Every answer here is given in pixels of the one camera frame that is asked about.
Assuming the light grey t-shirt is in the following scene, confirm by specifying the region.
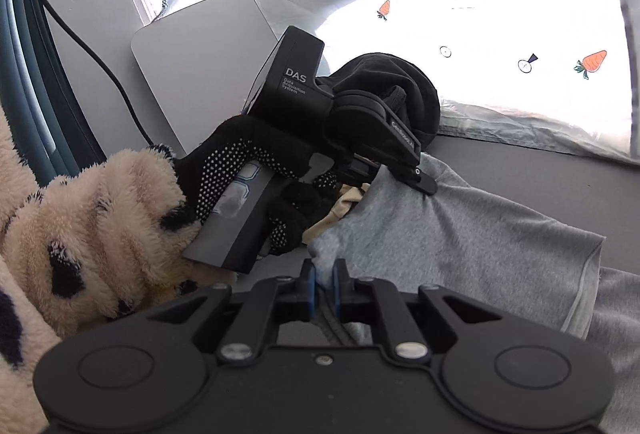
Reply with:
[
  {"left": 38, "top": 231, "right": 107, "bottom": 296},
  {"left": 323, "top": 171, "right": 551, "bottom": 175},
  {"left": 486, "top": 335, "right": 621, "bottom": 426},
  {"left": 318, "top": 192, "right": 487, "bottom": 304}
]
[{"left": 307, "top": 153, "right": 640, "bottom": 434}]

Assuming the white rounded panel board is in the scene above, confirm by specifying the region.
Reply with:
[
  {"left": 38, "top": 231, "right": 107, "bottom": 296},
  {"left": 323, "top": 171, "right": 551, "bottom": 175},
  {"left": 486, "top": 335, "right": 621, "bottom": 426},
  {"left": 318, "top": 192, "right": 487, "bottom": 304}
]
[{"left": 130, "top": 0, "right": 279, "bottom": 156}]

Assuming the person's left hand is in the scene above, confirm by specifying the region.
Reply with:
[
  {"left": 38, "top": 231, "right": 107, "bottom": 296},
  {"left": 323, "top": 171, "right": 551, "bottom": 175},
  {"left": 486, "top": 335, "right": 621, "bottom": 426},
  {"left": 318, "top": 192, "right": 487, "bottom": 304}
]
[{"left": 150, "top": 113, "right": 342, "bottom": 258}]

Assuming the black shirt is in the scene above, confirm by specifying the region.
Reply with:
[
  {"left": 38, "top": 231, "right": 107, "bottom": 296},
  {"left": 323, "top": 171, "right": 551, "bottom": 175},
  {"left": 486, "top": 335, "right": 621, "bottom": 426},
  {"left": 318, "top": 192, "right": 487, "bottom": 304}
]
[{"left": 320, "top": 52, "right": 442, "bottom": 151}]

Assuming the fluffy beige spotted jacket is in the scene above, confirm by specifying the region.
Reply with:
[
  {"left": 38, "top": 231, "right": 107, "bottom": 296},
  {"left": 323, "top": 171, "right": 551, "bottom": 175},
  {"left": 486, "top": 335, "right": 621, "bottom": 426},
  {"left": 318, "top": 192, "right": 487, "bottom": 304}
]
[{"left": 0, "top": 259, "right": 64, "bottom": 434}]

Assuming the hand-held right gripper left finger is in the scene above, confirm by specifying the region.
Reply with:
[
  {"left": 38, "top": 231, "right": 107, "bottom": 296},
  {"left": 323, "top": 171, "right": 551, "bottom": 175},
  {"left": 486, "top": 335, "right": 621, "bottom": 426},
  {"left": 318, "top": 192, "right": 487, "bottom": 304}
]
[{"left": 145, "top": 259, "right": 317, "bottom": 362}]

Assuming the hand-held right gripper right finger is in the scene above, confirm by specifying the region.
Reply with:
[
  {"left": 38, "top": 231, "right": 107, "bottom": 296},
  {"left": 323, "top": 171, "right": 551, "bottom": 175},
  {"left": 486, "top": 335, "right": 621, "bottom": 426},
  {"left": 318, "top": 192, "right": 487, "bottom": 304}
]
[{"left": 330, "top": 259, "right": 506, "bottom": 362}]

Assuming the white printed sheet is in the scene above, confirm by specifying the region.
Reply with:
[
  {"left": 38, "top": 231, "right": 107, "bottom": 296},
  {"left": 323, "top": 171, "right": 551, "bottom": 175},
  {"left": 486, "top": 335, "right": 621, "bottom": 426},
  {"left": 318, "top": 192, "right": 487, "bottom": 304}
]
[{"left": 107, "top": 0, "right": 640, "bottom": 163}]

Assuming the blue-grey ribbed panel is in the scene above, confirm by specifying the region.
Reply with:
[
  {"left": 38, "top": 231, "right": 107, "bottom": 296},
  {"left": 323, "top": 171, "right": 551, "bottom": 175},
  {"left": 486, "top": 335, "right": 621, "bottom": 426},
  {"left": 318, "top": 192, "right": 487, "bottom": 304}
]
[{"left": 0, "top": 0, "right": 109, "bottom": 189}]

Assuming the beige garment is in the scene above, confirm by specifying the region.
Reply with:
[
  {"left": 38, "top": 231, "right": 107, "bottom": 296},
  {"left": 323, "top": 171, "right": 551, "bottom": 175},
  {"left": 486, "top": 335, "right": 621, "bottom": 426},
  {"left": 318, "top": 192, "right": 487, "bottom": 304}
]
[{"left": 304, "top": 183, "right": 374, "bottom": 245}]

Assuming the black cable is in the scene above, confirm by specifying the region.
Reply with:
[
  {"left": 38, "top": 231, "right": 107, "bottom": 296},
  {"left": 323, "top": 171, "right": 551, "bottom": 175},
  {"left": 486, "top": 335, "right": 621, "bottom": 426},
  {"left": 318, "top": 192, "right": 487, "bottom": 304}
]
[{"left": 10, "top": 0, "right": 157, "bottom": 148}]

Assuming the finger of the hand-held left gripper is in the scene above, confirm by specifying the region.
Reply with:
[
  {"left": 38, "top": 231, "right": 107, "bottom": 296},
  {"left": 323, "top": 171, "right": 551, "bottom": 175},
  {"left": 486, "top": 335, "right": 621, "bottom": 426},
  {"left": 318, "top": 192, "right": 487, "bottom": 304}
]
[{"left": 382, "top": 161, "right": 439, "bottom": 196}]

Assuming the person's left forearm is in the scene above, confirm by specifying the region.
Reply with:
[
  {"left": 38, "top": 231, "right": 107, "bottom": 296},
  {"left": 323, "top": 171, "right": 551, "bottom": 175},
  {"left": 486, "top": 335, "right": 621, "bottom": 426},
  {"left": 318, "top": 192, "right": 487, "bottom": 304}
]
[{"left": 0, "top": 146, "right": 241, "bottom": 342}]

